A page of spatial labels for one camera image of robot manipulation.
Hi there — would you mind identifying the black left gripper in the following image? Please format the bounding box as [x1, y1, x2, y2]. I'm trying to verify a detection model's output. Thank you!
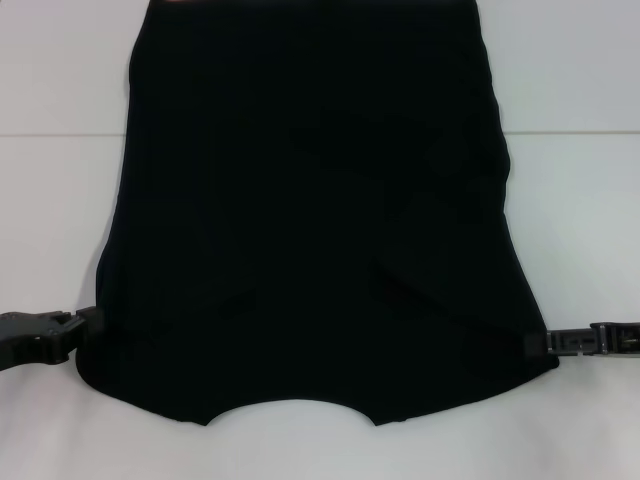
[0, 305, 105, 372]

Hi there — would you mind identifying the black t-shirt with pink print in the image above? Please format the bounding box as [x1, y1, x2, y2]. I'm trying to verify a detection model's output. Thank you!
[74, 0, 561, 428]

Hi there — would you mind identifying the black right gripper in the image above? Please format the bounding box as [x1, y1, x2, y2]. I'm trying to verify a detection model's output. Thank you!
[522, 321, 640, 360]

